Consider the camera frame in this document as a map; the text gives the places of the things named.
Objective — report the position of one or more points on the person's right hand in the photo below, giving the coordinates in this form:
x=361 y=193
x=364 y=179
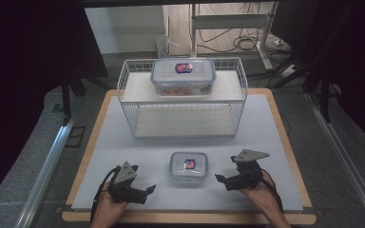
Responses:
x=263 y=196

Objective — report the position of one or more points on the small clear food container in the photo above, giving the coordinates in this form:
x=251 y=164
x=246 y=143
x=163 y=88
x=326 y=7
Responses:
x=179 y=172

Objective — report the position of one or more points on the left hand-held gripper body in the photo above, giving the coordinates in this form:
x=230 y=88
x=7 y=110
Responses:
x=126 y=190

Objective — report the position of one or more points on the dark curtain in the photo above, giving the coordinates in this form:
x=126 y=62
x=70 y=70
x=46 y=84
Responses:
x=22 y=47
x=361 y=63

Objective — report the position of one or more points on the white power strip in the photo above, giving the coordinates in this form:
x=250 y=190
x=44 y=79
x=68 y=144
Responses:
x=287 y=71

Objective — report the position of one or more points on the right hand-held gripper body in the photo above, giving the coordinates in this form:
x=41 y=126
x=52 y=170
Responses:
x=247 y=177

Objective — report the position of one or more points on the black stand legs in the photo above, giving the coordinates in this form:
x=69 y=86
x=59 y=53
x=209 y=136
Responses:
x=324 y=95
x=66 y=95

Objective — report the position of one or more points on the large clear food container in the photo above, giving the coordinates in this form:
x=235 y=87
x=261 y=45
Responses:
x=171 y=76

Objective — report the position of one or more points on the grey metal stand frame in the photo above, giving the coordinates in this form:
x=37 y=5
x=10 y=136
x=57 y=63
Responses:
x=228 y=21

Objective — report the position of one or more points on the person's left hand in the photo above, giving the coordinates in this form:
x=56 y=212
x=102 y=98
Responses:
x=109 y=210

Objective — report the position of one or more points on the aluminium floor rail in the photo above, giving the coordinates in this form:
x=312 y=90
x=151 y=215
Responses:
x=345 y=158
x=44 y=177

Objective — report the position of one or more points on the white board with wooden edge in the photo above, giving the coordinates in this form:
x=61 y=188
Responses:
x=123 y=152

